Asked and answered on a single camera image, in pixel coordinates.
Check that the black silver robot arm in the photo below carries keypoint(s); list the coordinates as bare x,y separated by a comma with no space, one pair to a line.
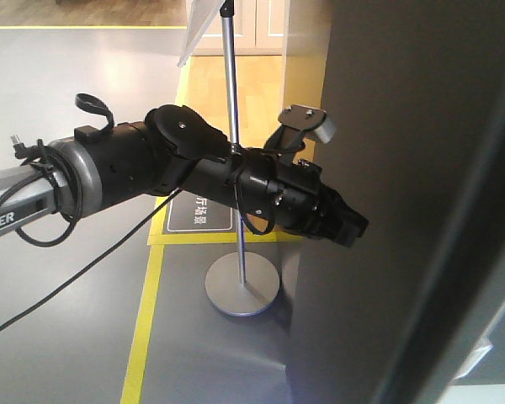
175,148

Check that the white panelled wardrobe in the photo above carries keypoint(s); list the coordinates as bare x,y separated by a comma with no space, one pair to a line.
275,27

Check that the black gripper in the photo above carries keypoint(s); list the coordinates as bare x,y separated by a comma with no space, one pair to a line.
269,193

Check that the black floor sign sticker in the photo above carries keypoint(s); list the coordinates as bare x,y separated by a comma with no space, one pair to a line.
189,213

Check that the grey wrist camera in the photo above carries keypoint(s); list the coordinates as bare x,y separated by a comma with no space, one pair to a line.
298,122

